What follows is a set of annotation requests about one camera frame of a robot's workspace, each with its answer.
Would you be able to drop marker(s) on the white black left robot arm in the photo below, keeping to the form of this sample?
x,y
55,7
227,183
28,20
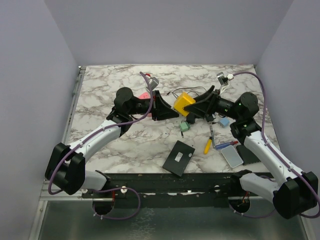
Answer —
x,y
67,165

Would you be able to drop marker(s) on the yellow handled utility knife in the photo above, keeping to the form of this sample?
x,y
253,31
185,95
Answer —
x,y
210,141

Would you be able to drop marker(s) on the aluminium frame rail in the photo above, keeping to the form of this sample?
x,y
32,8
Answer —
x,y
62,196

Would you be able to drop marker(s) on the large black power brick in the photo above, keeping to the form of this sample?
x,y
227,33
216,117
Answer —
x,y
211,118

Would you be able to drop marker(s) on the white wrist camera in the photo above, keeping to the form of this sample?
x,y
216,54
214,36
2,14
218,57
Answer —
x,y
153,83
224,81

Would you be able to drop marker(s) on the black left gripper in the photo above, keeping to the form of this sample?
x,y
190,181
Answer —
x,y
160,109

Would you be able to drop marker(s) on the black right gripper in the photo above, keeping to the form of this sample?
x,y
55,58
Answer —
x,y
206,106

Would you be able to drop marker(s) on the green plug adapter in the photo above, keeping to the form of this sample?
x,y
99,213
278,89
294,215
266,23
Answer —
x,y
184,126

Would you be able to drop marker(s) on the black adapter with cord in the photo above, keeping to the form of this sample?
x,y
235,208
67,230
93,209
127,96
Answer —
x,y
188,89

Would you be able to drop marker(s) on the black rectangular box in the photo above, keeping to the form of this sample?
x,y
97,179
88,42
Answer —
x,y
179,158

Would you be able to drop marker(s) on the white grey phone case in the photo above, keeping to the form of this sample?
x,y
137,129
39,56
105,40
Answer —
x,y
231,156

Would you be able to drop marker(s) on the blue red screwdriver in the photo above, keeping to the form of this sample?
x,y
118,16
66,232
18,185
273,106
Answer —
x,y
225,144

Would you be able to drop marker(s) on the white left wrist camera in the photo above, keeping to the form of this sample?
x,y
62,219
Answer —
x,y
153,83

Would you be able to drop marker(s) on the yellow plug adapter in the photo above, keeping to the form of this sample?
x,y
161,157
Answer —
x,y
182,101

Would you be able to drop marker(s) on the pink power strip socket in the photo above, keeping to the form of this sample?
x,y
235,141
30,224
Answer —
x,y
144,96

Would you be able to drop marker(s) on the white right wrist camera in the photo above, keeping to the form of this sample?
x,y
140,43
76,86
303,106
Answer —
x,y
224,81

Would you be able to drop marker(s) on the light blue cylinder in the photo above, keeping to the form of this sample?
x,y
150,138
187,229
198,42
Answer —
x,y
224,122

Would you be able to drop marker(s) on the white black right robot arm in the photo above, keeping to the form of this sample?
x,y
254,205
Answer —
x,y
293,191

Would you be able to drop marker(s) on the black flat plate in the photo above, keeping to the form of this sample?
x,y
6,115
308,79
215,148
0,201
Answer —
x,y
246,155

